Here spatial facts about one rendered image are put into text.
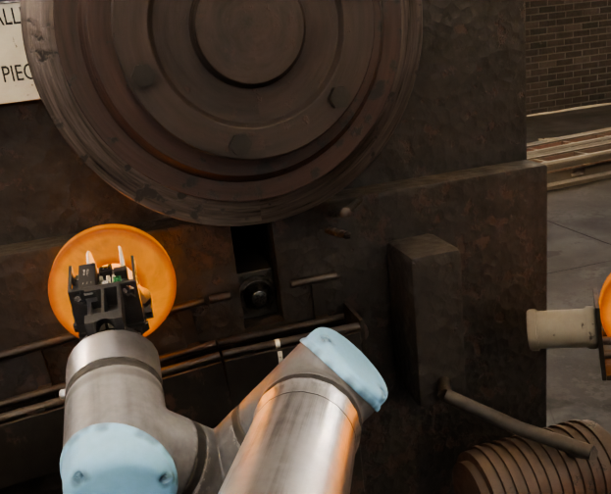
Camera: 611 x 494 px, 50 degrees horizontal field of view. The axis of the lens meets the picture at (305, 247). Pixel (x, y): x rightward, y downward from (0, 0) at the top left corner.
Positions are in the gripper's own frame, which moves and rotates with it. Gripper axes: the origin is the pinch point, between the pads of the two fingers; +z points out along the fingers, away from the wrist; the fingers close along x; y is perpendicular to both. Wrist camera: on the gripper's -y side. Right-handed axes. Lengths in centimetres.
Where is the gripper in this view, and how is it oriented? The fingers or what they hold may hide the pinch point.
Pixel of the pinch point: (111, 271)
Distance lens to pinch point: 87.7
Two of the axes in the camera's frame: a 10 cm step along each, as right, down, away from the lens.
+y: -0.3, -8.4, -5.4
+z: -2.7, -5.1, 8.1
